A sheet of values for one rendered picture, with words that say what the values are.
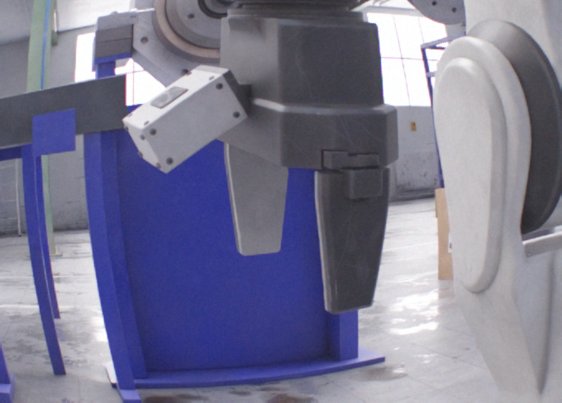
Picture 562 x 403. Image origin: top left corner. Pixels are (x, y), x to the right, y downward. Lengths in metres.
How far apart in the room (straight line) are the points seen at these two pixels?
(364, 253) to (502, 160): 0.13
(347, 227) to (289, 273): 2.40
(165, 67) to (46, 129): 0.50
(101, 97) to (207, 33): 0.36
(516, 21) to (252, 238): 0.22
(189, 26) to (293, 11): 2.08
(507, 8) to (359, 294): 0.23
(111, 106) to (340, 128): 1.95
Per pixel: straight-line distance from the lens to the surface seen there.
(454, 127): 0.53
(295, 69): 0.39
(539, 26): 0.52
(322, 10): 0.41
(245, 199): 0.49
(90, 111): 2.31
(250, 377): 2.62
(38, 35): 8.54
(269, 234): 0.50
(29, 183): 2.69
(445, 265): 4.51
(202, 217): 2.74
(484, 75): 0.51
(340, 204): 0.39
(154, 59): 2.62
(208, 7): 2.50
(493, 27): 0.54
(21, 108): 2.32
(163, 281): 2.73
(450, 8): 1.38
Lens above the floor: 0.59
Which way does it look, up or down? 1 degrees down
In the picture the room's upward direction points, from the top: 5 degrees counter-clockwise
